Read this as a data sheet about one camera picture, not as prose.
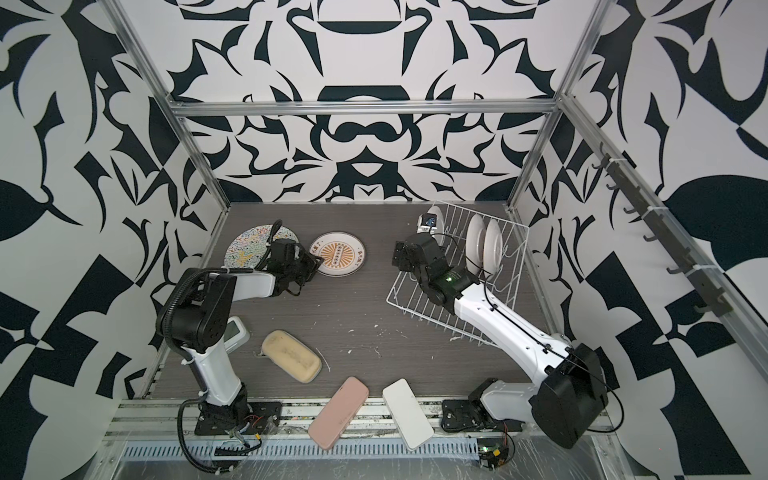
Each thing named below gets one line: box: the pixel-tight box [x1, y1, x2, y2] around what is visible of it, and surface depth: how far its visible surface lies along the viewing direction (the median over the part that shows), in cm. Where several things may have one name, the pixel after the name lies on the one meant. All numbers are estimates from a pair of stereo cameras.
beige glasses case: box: [256, 330, 323, 384], surface depth 83 cm
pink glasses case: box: [308, 377, 369, 450], surface depth 75 cm
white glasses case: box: [382, 378, 435, 451], surface depth 73 cm
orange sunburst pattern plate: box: [309, 230, 366, 278], surface depth 107 cm
